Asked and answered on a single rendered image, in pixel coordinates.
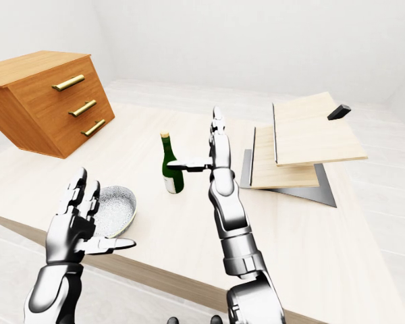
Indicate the patterned grey bowl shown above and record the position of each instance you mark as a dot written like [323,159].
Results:
[116,209]

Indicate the wooden cabinet with drawers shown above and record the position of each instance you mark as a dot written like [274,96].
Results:
[17,111]

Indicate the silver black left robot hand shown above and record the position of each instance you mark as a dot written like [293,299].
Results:
[67,233]

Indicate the green wine bottle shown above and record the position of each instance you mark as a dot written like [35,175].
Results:
[170,158]

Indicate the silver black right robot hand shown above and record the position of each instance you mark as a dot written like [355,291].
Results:
[226,195]

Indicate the wood and metal wine rack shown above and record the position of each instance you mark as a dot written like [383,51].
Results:
[307,135]

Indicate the small dark rounded shape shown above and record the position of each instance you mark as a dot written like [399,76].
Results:
[173,320]
[216,319]

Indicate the wooden drawer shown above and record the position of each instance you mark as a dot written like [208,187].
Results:
[37,86]
[71,136]
[55,111]

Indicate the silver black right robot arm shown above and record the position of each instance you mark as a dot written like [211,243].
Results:
[246,270]

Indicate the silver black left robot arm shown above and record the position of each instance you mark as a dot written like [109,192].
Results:
[50,293]

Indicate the small black block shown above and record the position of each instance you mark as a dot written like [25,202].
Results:
[339,112]

